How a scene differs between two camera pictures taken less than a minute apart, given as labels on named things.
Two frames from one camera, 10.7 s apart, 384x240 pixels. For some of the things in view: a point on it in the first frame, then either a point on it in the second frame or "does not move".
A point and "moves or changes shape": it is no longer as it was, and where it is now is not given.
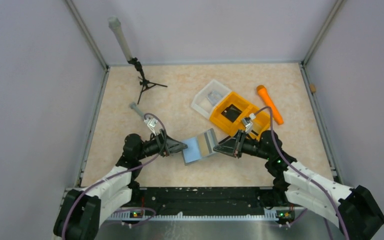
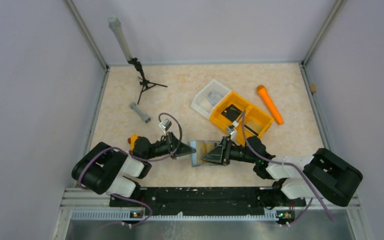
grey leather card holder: (199, 146) moves or changes shape
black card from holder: (232, 112) does not move
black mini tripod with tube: (114, 24) does not move
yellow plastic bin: (262, 119) does not move
